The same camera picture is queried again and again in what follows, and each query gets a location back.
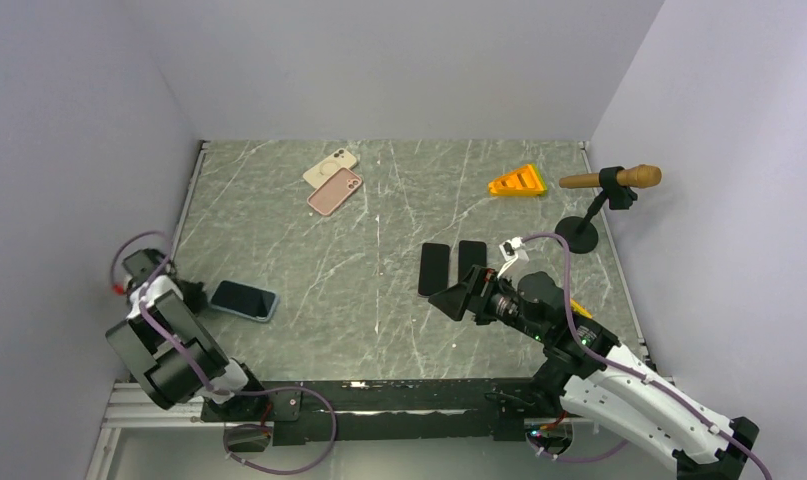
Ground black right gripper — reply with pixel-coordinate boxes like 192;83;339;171
428;263;549;343

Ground black phone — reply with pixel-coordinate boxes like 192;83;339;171
457;240;488;282

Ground pink phone case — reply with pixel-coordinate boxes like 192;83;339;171
307;167;363;217

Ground beige phone case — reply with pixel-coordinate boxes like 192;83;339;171
302;148;358;189

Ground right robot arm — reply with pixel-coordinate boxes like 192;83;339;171
428;266;759;479

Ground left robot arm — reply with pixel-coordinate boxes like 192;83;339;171
105;249;267;420

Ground yellow grid toy block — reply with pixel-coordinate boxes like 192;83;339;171
570;299;593;318

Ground orange triangular toy block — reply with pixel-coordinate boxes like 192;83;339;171
487;164;547;197

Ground brown microphone on stand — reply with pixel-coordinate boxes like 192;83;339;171
555;164;662;254

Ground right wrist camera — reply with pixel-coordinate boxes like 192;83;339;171
498;237;529;280

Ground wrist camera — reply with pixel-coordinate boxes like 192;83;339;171
498;237;529;280
112;263;146;296

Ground black base frame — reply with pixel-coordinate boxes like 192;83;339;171
200;378;564;446

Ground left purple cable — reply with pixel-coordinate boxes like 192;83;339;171
110;230;338;476

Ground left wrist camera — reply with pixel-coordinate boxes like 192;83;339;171
112;263;146;296

